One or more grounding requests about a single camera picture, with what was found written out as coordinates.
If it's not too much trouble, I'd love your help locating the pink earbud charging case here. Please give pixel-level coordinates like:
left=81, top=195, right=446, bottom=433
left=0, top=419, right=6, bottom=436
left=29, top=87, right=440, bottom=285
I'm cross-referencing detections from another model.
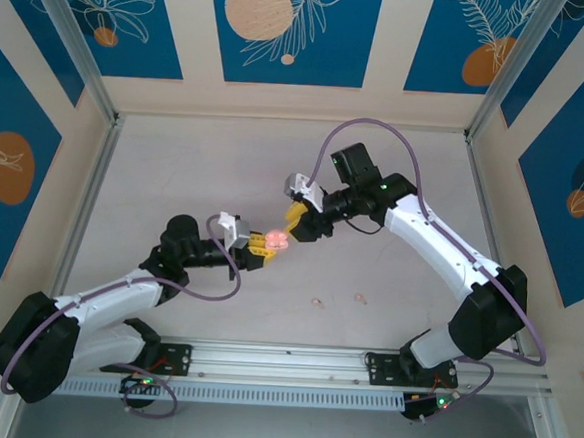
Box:
left=263, top=228, right=292, bottom=253

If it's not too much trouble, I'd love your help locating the small circuit board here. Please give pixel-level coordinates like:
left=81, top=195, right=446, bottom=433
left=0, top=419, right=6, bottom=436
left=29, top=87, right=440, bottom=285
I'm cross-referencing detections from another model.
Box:
left=400, top=389, right=462, bottom=426
left=118, top=372, right=168, bottom=398

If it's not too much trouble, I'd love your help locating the grey metal panel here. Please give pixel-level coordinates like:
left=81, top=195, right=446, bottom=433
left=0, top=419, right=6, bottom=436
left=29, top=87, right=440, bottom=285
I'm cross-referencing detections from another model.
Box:
left=5, top=389, right=552, bottom=438

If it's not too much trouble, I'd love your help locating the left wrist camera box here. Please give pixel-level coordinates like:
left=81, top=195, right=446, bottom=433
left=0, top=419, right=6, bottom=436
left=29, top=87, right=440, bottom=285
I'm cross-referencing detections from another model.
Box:
left=216, top=210, right=253, bottom=251

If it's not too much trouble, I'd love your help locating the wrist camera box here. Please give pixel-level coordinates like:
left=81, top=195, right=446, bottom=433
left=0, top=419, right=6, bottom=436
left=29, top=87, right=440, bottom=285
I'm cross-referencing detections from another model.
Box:
left=216, top=210, right=253, bottom=251
left=281, top=171, right=324, bottom=212

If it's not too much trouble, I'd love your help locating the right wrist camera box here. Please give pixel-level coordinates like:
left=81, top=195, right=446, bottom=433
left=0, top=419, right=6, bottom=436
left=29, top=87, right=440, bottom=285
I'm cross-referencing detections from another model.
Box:
left=281, top=171, right=324, bottom=212

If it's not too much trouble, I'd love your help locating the purple cable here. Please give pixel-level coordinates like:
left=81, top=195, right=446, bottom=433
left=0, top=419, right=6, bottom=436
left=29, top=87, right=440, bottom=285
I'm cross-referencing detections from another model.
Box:
left=0, top=200, right=247, bottom=422
left=295, top=115, right=564, bottom=433

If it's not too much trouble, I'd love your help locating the aluminium table side rail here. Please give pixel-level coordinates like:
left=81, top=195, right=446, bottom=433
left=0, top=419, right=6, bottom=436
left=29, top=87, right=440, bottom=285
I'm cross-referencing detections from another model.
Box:
left=36, top=109, right=126, bottom=339
left=450, top=133, right=540, bottom=358

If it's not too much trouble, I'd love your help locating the aluminium mounting rail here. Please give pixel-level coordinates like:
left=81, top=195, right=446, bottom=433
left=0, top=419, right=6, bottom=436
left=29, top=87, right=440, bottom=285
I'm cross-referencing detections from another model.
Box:
left=68, top=324, right=558, bottom=410

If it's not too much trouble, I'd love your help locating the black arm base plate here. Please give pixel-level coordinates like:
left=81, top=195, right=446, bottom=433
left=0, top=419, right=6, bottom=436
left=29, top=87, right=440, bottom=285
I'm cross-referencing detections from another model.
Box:
left=125, top=339, right=195, bottom=379
left=363, top=350, right=462, bottom=393

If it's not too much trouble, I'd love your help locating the grey slotted cable duct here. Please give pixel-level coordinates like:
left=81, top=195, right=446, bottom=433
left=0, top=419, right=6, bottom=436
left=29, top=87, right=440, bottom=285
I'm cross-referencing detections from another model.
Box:
left=56, top=367, right=407, bottom=420

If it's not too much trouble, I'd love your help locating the aluminium frame post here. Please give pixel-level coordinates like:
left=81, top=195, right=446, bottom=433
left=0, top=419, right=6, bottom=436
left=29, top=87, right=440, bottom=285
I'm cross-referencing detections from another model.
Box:
left=14, top=0, right=129, bottom=124
left=465, top=0, right=564, bottom=148

